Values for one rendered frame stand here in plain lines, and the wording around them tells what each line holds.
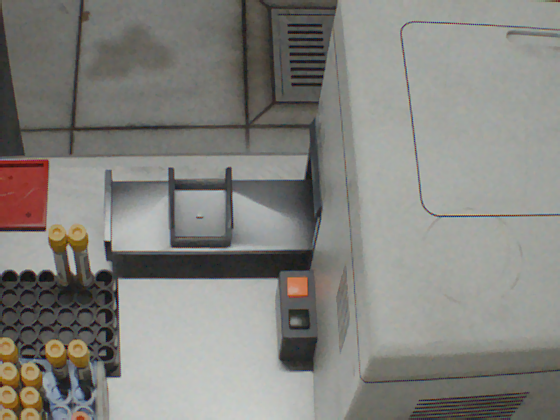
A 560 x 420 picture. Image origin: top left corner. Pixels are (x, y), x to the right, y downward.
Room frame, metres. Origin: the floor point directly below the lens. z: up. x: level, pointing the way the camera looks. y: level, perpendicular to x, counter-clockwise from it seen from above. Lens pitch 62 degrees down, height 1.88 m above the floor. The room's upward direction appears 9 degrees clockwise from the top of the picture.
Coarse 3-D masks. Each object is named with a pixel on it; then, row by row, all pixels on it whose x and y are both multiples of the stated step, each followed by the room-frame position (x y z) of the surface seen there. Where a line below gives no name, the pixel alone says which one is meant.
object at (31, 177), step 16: (0, 160) 0.54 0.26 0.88; (16, 160) 0.54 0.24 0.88; (32, 160) 0.54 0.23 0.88; (48, 160) 0.54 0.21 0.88; (0, 176) 0.52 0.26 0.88; (16, 176) 0.53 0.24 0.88; (32, 176) 0.53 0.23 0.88; (48, 176) 0.53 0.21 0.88; (0, 192) 0.51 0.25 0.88; (16, 192) 0.51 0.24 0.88; (32, 192) 0.51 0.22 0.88; (0, 208) 0.49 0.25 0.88; (16, 208) 0.49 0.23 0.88; (32, 208) 0.50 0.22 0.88; (0, 224) 0.47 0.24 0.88; (16, 224) 0.48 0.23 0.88; (32, 224) 0.48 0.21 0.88
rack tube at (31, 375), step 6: (24, 366) 0.31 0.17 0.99; (30, 366) 0.31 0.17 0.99; (36, 366) 0.31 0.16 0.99; (24, 372) 0.30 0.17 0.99; (30, 372) 0.31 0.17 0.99; (36, 372) 0.31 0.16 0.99; (24, 378) 0.30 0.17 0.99; (30, 378) 0.30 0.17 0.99; (36, 378) 0.30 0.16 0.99; (42, 378) 0.31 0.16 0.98; (24, 384) 0.30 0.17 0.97; (30, 384) 0.30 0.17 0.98; (36, 384) 0.30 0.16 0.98; (42, 384) 0.30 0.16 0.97; (36, 390) 0.30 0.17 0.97; (42, 390) 0.30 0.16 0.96; (42, 396) 0.30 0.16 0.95
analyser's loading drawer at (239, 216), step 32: (128, 192) 0.51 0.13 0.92; (160, 192) 0.51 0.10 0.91; (192, 192) 0.52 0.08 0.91; (224, 192) 0.52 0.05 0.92; (256, 192) 0.53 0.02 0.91; (288, 192) 0.53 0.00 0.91; (128, 224) 0.48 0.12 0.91; (160, 224) 0.48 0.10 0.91; (192, 224) 0.49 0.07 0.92; (224, 224) 0.49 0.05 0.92; (256, 224) 0.50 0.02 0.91; (288, 224) 0.50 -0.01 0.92
